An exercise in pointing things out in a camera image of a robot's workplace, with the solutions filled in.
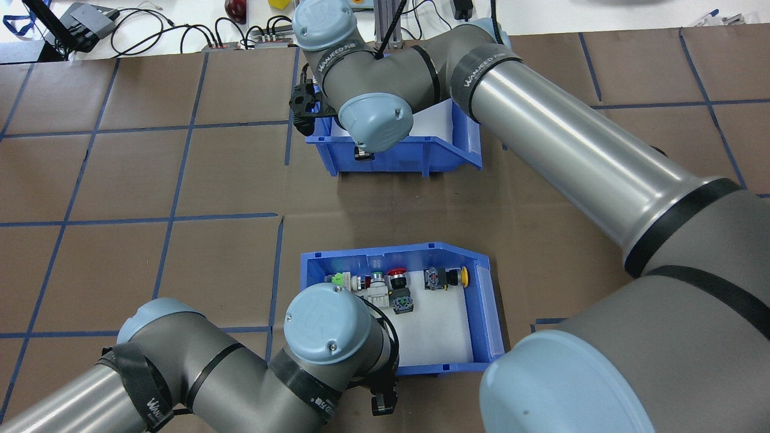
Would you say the blue plastic storage bin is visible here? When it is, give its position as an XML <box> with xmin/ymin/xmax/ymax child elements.
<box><xmin>305</xmin><ymin>96</ymin><xmax>484</xmax><ymax>176</ymax></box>
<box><xmin>300</xmin><ymin>242</ymin><xmax>506</xmax><ymax>378</ymax></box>

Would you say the grey power brick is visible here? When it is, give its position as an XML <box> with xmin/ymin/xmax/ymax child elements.
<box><xmin>63</xmin><ymin>2</ymin><xmax>121</xmax><ymax>38</ymax></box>

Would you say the black stand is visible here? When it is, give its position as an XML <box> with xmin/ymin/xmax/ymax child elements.
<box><xmin>23</xmin><ymin>0</ymin><xmax>70</xmax><ymax>61</ymax></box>

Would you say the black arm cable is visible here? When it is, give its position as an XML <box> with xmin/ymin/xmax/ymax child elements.
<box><xmin>360</xmin><ymin>298</ymin><xmax>401</xmax><ymax>385</ymax></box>
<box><xmin>372</xmin><ymin>0</ymin><xmax>411</xmax><ymax>61</ymax></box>

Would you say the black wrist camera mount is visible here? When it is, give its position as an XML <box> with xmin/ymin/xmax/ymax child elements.
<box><xmin>289</xmin><ymin>77</ymin><xmax>335</xmax><ymax>137</ymax></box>

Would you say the white switch contact block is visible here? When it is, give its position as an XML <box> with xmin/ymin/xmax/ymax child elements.
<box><xmin>360</xmin><ymin>286</ymin><xmax>392</xmax><ymax>309</ymax></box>

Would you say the aluminium extrusion post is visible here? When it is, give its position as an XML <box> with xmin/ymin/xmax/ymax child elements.
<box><xmin>372</xmin><ymin>0</ymin><xmax>411</xmax><ymax>52</ymax></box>

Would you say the yellow push button switch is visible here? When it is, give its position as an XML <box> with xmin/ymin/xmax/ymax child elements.
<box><xmin>423</xmin><ymin>266</ymin><xmax>470</xmax><ymax>292</ymax></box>

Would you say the blue lanyard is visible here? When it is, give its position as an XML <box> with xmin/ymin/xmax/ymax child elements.
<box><xmin>2</xmin><ymin>12</ymin><xmax>31</xmax><ymax>37</ymax></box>

